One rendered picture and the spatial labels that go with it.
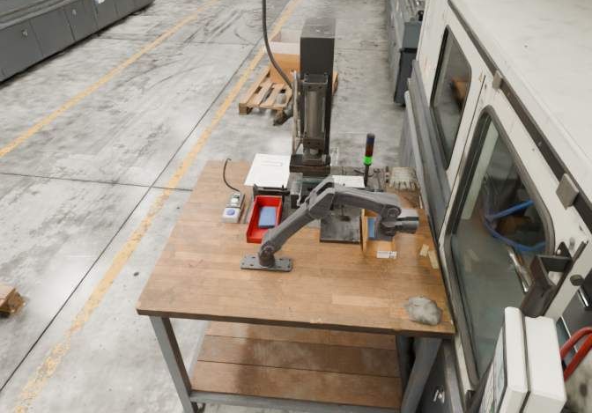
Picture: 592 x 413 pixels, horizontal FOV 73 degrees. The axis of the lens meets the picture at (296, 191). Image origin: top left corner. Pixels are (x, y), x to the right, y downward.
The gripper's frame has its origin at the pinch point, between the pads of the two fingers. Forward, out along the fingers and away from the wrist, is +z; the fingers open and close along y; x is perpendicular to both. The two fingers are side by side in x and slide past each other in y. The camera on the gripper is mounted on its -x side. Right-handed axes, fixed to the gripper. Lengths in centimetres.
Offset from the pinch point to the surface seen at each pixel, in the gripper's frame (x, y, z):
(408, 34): -51, 266, 185
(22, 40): 453, 303, 279
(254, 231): 52, -1, 12
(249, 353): 54, -52, 61
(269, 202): 48, 15, 19
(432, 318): -16.5, -31.3, -11.3
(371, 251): 3.0, -6.9, 3.3
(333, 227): 18.3, 3.9, 12.0
